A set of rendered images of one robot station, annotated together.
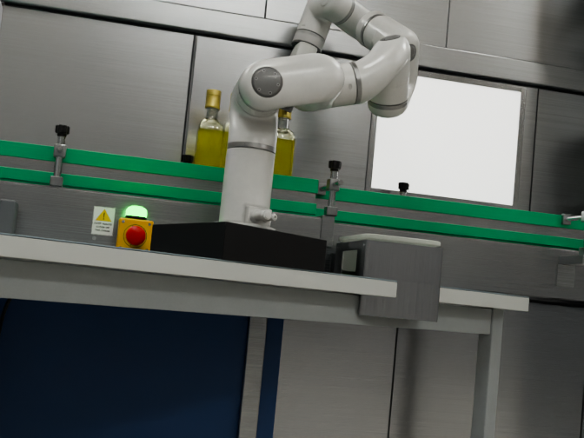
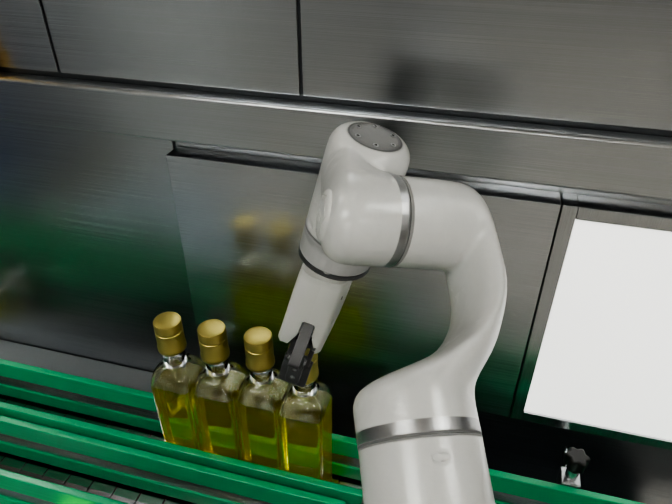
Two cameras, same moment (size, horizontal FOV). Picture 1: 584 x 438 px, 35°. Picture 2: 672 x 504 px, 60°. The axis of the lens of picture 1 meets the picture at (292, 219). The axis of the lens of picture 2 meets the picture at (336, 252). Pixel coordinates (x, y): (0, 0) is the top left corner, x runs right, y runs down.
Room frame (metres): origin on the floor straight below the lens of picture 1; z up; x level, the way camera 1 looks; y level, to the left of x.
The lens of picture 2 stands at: (1.78, -0.23, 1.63)
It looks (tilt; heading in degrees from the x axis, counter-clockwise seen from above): 34 degrees down; 28
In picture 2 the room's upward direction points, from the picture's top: straight up
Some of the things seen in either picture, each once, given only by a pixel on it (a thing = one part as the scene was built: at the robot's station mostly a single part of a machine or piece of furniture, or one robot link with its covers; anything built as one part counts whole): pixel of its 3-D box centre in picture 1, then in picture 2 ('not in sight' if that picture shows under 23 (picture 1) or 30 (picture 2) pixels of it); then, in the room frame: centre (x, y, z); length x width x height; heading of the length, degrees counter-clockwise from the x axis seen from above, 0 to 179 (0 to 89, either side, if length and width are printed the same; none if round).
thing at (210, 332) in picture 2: not in sight; (213, 341); (2.17, 0.16, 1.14); 0.04 x 0.04 x 0.04
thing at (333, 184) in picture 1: (329, 189); not in sight; (2.10, -0.08, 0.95); 0.17 x 0.03 x 0.12; 13
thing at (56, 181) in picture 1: (59, 155); not in sight; (1.92, 0.49, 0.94); 0.07 x 0.04 x 0.13; 13
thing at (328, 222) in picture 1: (322, 232); not in sight; (2.11, -0.07, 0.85); 0.09 x 0.04 x 0.07; 13
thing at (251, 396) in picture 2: not in sight; (267, 432); (2.19, 0.10, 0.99); 0.06 x 0.06 x 0.21; 13
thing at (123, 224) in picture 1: (134, 237); not in sight; (1.94, 0.32, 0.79); 0.07 x 0.07 x 0.07; 13
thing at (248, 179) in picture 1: (251, 191); not in sight; (1.77, 0.08, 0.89); 0.16 x 0.13 x 0.15; 39
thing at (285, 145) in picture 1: (278, 172); (307, 444); (2.20, 0.04, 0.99); 0.06 x 0.06 x 0.21; 14
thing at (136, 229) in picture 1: (135, 235); not in sight; (1.89, 0.31, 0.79); 0.04 x 0.03 x 0.04; 103
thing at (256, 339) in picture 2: not in sight; (259, 348); (2.19, 0.10, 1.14); 0.04 x 0.04 x 0.04
